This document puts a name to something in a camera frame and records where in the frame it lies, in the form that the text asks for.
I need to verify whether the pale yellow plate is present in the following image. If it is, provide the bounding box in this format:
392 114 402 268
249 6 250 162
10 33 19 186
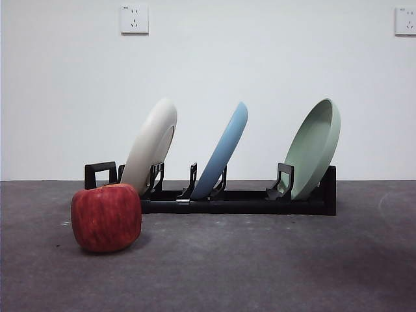
122 97 178 197

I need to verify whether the red apple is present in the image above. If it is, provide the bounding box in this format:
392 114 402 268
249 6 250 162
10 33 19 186
70 183 143 254

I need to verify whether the blue plate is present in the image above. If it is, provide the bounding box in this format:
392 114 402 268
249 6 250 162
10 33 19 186
190 101 249 200

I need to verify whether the black plate rack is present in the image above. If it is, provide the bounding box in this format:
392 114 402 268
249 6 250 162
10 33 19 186
84 161 337 216

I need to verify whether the green plate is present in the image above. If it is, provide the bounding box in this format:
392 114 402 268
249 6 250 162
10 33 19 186
283 98 342 201

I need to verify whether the white wall socket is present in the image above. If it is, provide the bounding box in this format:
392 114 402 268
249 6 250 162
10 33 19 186
120 5 150 35
395 6 416 36

